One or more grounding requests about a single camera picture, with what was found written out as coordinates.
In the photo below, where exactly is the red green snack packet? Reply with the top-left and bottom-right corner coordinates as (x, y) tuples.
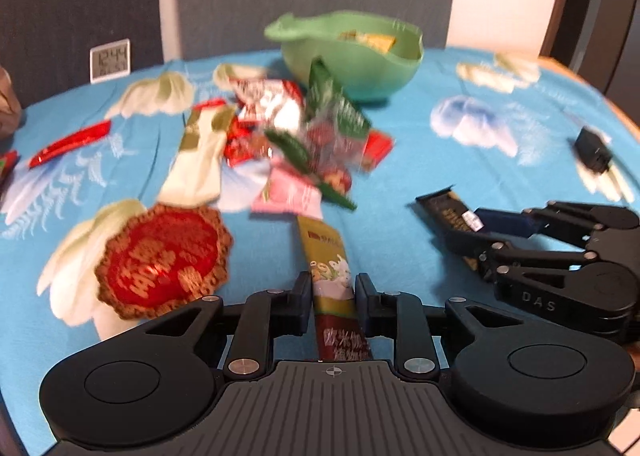
(0, 151), (20, 197)

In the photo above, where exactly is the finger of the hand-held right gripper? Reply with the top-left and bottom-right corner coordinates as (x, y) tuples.
(445, 228), (601, 287)
(474, 200), (640, 249)

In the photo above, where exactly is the blue floral tablecloth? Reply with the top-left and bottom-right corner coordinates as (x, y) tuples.
(0, 46), (640, 452)

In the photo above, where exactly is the red sachet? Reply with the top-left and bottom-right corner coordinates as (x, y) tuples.
(28, 120), (112, 168)

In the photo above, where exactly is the black power adapter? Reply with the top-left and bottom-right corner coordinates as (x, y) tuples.
(574, 126), (615, 173)

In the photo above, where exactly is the round red brown snack packet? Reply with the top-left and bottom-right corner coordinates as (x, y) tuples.
(95, 203), (234, 321)

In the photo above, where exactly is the brown door frame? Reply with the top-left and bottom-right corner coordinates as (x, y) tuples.
(540, 0), (601, 67)

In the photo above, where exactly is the brown paper bag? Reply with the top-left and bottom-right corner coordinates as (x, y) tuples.
(0, 67), (23, 137)

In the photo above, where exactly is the white long snack packet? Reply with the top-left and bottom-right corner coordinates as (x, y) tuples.
(157, 106), (238, 204)

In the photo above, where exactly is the black snack bar packet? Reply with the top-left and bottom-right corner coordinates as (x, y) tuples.
(415, 186), (486, 269)

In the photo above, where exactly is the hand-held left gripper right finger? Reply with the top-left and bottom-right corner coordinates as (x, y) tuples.
(354, 272), (508, 383)

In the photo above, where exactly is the white digital clock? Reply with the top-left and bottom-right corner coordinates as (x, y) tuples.
(90, 38), (132, 83)

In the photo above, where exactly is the green plastic bowl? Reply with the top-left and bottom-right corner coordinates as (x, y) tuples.
(264, 11), (425, 103)

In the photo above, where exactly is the yellow pink long snack packet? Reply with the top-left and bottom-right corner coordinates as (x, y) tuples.
(296, 215), (373, 362)

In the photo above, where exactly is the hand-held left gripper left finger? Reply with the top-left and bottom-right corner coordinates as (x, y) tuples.
(142, 270), (315, 383)

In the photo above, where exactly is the clear packet of brown snacks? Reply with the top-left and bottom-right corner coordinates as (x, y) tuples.
(300, 111), (371, 197)

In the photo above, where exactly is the small red snack packet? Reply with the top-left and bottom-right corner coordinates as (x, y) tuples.
(365, 131), (393, 172)

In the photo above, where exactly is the red white snack packet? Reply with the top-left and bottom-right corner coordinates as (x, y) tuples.
(230, 78), (306, 129)

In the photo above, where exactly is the long green snack packet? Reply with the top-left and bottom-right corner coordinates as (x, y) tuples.
(265, 131), (358, 209)

